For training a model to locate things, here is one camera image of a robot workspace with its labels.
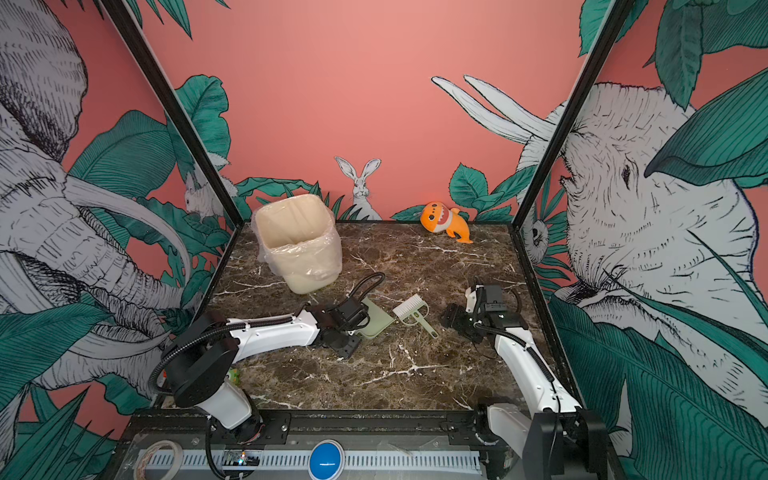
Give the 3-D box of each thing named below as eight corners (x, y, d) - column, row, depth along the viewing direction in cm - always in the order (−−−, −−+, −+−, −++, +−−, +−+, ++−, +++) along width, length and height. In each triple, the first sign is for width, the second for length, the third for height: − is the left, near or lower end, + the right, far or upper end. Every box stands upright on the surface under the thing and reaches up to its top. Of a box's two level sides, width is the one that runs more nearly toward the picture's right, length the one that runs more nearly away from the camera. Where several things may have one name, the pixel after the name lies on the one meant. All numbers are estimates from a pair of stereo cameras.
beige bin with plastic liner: (286, 310, 98) (258, 261, 77) (276, 257, 112) (250, 204, 91) (351, 288, 103) (341, 237, 83) (334, 241, 117) (322, 188, 97)
